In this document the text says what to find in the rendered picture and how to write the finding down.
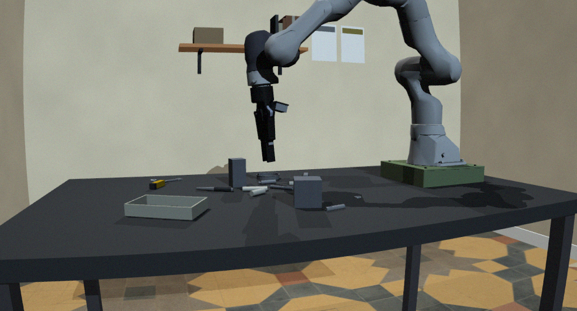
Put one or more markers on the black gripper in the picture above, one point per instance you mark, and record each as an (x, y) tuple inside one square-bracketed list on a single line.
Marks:
[(265, 123)]

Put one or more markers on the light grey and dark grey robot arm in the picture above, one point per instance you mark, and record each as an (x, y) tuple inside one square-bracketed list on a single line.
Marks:
[(429, 144)]

